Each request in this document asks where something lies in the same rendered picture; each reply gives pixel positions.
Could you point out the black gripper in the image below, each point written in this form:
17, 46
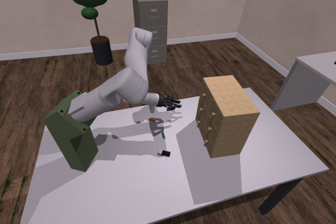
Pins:
169, 103

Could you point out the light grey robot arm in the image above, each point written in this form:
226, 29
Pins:
130, 84

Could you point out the brown wooden chest of drawers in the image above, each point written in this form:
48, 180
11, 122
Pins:
239, 115

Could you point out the brown wooden drawer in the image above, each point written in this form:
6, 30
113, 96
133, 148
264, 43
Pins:
200, 122
206, 95
215, 114
208, 141
211, 128
202, 108

